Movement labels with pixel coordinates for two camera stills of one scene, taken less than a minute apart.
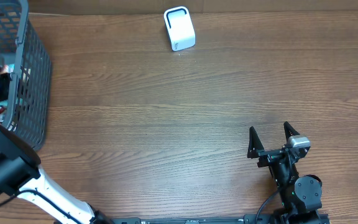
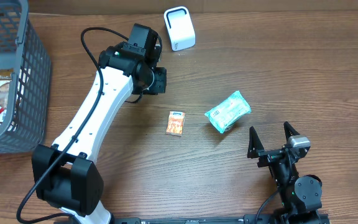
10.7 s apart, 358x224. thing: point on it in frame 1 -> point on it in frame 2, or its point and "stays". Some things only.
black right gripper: [257, 151] stays
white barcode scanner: [180, 27] stays
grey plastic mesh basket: [6, 29] stays
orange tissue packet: [8, 68] -> [175, 122]
